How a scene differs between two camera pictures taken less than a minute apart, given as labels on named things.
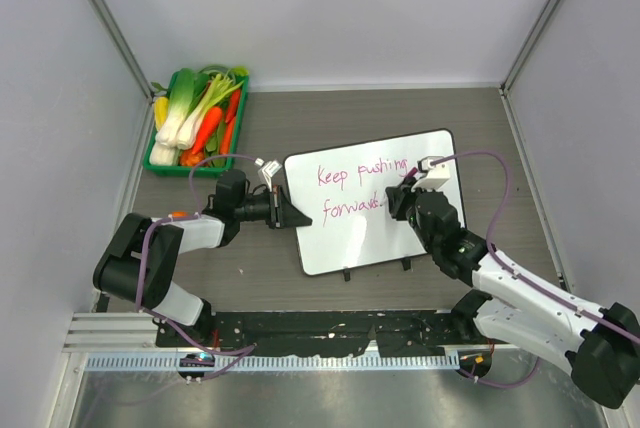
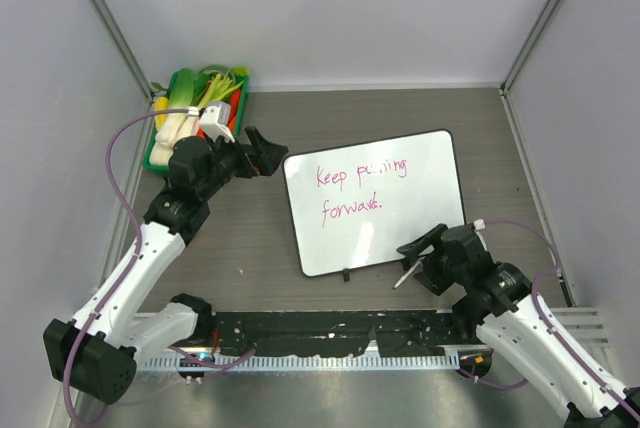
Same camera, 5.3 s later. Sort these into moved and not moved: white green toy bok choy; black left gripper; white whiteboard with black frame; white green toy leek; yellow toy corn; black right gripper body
Moved: black left gripper; black right gripper body
Not moved: yellow toy corn; white green toy bok choy; white green toy leek; white whiteboard with black frame
